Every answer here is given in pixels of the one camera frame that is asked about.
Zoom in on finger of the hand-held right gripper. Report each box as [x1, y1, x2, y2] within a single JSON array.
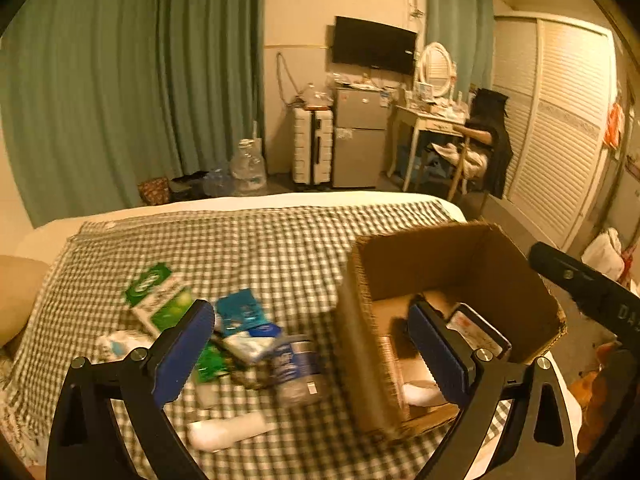
[[529, 242, 613, 311]]

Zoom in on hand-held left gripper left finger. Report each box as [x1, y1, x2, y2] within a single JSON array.
[[46, 299, 216, 480]]

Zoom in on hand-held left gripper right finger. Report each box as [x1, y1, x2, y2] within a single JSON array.
[[406, 296, 578, 480]]

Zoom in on green foil packet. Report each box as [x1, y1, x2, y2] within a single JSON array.
[[195, 345, 233, 386]]

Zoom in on brown cardboard box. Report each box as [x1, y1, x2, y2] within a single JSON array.
[[334, 220, 568, 443]]

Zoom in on white plastic tube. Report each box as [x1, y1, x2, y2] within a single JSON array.
[[187, 410, 275, 450]]

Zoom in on white plastic bag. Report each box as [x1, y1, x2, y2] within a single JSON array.
[[581, 227, 623, 281]]

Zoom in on white soft item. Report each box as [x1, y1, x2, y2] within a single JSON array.
[[402, 381, 448, 407]]

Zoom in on rectangular tin case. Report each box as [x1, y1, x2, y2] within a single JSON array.
[[446, 302, 513, 361]]

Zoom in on crumpled white wipes pack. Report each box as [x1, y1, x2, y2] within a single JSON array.
[[96, 331, 153, 365]]

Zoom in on green white medicine box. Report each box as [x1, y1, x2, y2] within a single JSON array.
[[122, 262, 198, 336]]

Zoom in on blue foil packet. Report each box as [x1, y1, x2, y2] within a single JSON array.
[[215, 289, 271, 336]]

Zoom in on orange plush toy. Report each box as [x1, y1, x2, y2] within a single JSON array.
[[570, 345, 611, 436]]

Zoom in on clear bottle with blue label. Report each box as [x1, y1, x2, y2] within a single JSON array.
[[270, 334, 328, 408]]

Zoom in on green white checked cloth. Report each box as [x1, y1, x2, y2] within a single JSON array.
[[0, 199, 501, 480]]

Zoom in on chair with black clothes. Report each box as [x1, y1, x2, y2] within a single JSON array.
[[467, 87, 513, 198]]

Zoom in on white louvred wardrobe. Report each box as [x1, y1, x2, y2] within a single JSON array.
[[492, 15, 621, 251]]

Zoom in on wooden chair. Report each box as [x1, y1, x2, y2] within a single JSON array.
[[430, 125, 501, 201]]

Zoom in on orange hanging garment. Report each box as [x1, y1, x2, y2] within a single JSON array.
[[604, 102, 626, 150]]

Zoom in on patterned bag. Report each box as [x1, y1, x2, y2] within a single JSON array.
[[137, 177, 171, 206]]

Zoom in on beige pillow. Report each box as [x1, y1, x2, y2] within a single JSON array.
[[0, 255, 51, 348]]

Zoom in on large clear water jug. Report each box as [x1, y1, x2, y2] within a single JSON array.
[[230, 139, 267, 196]]

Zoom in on white vanity table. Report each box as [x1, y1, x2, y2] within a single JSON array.
[[387, 102, 471, 193]]

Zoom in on grey mini fridge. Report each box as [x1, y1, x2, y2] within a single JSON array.
[[331, 87, 392, 189]]

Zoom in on white suitcase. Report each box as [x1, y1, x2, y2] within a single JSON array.
[[291, 106, 335, 184]]

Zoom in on oval white mirror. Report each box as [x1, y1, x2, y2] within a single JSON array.
[[414, 42, 457, 98]]

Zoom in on wide green curtain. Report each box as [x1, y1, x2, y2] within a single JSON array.
[[0, 0, 266, 228]]

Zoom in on narrow green curtain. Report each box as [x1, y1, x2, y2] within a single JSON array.
[[425, 0, 496, 96]]

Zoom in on black wall television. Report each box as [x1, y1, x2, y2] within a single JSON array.
[[334, 16, 418, 75]]

